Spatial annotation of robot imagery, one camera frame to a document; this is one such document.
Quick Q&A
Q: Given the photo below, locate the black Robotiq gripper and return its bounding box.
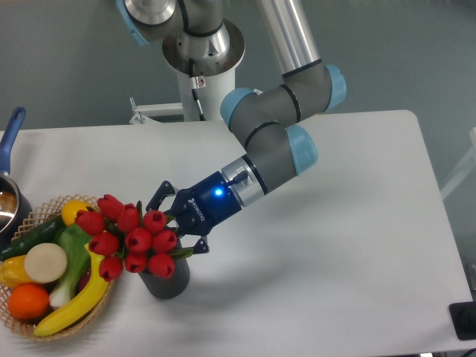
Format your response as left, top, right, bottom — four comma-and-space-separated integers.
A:
145, 171, 242, 256

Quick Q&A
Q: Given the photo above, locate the red tulip bouquet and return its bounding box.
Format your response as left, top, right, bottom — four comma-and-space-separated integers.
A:
74, 194, 193, 282

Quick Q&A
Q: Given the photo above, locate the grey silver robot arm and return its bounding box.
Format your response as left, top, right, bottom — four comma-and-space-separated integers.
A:
117, 1, 347, 259

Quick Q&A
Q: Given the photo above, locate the dark grey ribbed vase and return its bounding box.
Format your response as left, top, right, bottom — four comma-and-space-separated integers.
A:
139, 259, 190, 300

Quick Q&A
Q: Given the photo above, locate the green bok choy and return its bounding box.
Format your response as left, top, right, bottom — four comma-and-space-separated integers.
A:
50, 223, 91, 309

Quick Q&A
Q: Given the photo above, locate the yellow banana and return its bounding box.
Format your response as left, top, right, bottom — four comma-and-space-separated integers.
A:
33, 244, 109, 338

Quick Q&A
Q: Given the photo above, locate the yellow squash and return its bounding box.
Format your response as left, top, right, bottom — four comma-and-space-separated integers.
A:
61, 200, 94, 227

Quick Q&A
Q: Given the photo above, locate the green cucumber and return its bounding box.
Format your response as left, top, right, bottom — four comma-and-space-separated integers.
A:
1, 216, 65, 262

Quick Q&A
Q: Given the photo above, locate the beige round disc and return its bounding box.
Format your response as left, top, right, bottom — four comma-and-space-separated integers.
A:
24, 243, 68, 283

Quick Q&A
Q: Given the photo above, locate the woven wicker basket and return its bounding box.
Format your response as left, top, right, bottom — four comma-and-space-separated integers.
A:
1, 194, 115, 342

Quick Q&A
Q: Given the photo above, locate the orange fruit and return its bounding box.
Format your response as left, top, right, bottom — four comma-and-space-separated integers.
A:
7, 283, 50, 320

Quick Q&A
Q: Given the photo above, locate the yellow bell pepper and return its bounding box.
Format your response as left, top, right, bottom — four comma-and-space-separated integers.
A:
0, 255, 34, 289

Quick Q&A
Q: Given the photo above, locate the black device at edge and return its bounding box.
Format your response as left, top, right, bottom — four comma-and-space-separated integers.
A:
448, 301, 476, 341

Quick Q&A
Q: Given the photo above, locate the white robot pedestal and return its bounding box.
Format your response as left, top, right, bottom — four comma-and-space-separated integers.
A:
129, 68, 236, 124

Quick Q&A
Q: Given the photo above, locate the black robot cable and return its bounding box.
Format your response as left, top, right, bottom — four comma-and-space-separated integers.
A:
187, 58, 207, 122

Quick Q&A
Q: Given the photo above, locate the blue handled saucepan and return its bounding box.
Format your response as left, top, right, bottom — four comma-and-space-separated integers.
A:
1, 107, 31, 251

